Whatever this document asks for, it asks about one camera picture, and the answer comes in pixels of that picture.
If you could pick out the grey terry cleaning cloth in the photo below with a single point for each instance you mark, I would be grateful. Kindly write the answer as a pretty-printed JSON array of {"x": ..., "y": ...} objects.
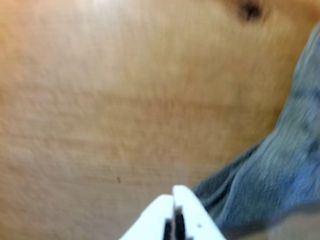
[{"x": 275, "y": 162}]

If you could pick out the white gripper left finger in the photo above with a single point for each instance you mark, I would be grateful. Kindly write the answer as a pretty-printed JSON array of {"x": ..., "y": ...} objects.
[{"x": 150, "y": 220}]

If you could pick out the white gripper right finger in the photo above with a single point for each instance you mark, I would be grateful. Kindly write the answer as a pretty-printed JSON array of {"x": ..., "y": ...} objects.
[{"x": 197, "y": 225}]

